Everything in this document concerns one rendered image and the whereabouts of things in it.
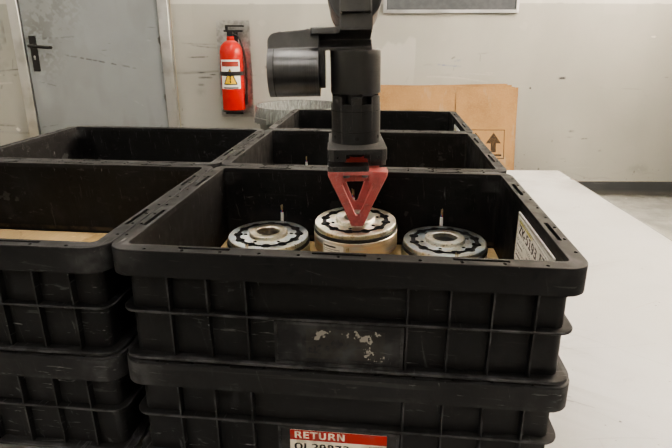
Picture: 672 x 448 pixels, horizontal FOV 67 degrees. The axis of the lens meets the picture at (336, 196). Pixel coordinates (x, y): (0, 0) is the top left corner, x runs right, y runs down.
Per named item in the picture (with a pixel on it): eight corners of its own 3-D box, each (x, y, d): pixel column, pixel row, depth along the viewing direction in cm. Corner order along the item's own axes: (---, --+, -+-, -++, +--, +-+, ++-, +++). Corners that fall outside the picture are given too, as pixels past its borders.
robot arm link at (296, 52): (372, -28, 52) (368, -3, 61) (261, -25, 53) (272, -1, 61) (373, 90, 54) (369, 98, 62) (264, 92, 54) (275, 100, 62)
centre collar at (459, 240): (462, 234, 65) (462, 230, 65) (467, 249, 60) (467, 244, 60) (423, 232, 65) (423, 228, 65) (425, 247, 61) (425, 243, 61)
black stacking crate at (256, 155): (468, 193, 99) (473, 135, 96) (499, 254, 71) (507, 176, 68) (269, 187, 103) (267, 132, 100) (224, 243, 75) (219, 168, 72)
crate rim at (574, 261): (508, 189, 68) (509, 172, 68) (592, 298, 40) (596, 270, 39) (218, 181, 72) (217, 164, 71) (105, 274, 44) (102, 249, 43)
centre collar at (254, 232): (292, 229, 67) (292, 225, 66) (280, 243, 62) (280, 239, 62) (257, 226, 68) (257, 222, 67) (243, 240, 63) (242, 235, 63)
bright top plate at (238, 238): (317, 227, 69) (317, 223, 68) (294, 257, 59) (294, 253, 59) (246, 222, 71) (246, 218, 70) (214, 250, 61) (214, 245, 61)
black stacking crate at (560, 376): (500, 255, 71) (508, 176, 68) (572, 399, 43) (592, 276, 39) (223, 244, 75) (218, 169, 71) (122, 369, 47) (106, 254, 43)
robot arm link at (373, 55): (382, 39, 54) (379, 38, 60) (318, 40, 54) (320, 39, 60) (382, 104, 56) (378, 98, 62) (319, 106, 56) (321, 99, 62)
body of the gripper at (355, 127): (328, 166, 56) (327, 98, 54) (329, 146, 66) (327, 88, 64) (387, 165, 56) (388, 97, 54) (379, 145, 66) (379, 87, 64)
